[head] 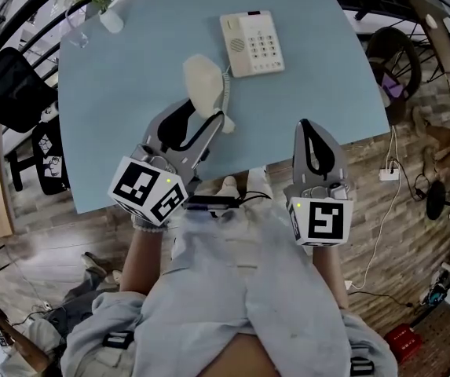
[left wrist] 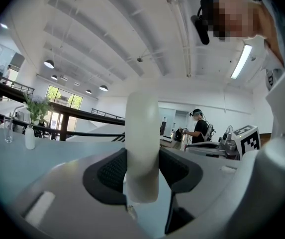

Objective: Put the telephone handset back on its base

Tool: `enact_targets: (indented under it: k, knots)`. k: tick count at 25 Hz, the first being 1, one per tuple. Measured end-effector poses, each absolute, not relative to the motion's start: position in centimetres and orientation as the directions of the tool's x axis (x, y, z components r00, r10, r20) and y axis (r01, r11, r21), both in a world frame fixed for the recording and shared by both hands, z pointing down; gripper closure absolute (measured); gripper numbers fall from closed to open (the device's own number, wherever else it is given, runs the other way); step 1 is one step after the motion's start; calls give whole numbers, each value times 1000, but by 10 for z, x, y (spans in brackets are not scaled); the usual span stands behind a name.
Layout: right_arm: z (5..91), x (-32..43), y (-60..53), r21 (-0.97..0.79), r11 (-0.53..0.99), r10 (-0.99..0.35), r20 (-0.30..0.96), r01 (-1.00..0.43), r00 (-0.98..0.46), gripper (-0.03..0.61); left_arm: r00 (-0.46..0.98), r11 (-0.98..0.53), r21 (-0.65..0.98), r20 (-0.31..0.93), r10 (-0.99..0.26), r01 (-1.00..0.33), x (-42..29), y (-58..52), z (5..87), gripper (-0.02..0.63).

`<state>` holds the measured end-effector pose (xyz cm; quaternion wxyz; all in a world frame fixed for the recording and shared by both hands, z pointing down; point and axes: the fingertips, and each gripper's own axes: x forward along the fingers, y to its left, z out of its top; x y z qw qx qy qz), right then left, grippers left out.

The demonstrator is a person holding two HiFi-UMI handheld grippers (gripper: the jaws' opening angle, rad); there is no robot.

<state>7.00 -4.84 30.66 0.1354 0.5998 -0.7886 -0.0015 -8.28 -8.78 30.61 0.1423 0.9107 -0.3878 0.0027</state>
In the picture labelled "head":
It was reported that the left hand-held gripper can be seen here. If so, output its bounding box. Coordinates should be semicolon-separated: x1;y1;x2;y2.
108;98;225;227

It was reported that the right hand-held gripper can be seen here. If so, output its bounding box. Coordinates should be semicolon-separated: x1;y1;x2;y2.
283;118;355;247

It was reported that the beige telephone handset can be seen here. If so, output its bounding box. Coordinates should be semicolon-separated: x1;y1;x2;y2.
182;53;236;135

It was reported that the person's right forearm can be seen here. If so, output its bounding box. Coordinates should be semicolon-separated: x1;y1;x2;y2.
310;245;351;309

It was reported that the person's left forearm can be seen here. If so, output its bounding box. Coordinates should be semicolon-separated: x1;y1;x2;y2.
120;225;170;296

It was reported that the person's beige shoe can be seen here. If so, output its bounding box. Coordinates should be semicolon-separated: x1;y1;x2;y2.
216;174;240;207

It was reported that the purple cushion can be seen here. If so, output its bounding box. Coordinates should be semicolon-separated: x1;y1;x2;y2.
381;72;404;101

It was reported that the cream telephone base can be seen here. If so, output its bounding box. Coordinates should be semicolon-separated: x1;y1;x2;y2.
219;10;287;79

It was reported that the black round stand base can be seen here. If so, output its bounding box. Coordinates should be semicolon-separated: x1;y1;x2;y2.
426;181;448;221

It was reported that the plant in white vase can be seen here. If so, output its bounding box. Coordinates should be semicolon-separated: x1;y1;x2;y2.
63;0;126;35

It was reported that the dark wicker chair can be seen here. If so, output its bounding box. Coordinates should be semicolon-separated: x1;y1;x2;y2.
365;27;423;126

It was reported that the black printed chair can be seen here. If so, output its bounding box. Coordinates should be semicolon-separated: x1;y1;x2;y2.
31;119;71;196

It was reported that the clear drinking glass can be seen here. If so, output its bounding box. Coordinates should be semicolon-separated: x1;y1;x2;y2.
65;8;90;49

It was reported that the person's light blue shirt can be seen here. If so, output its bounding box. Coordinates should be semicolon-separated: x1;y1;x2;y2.
65;194;401;377

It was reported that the wooden side table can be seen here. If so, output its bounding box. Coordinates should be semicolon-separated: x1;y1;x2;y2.
401;0;450;74

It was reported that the black mesh office chair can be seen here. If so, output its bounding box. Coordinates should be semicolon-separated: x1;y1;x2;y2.
0;47;59;133

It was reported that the teal round object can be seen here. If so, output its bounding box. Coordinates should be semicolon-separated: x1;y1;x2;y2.
427;284;446;306

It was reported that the red box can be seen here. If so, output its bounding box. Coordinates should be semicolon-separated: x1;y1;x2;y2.
383;324;424;364

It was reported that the cream coiled phone cord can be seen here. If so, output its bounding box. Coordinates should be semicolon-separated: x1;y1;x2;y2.
221;64;234;113

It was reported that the black box with cables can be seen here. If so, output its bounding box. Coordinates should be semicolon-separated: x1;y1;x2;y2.
185;194;241;211

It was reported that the white power cable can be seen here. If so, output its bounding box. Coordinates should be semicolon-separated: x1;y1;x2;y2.
344;126;402;291

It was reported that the beaded bracelet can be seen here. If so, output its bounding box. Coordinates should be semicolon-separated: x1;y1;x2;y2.
132;214;169;235

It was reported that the black strap buckle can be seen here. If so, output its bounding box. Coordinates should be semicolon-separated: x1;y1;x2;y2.
102;330;134;350
349;357;375;375

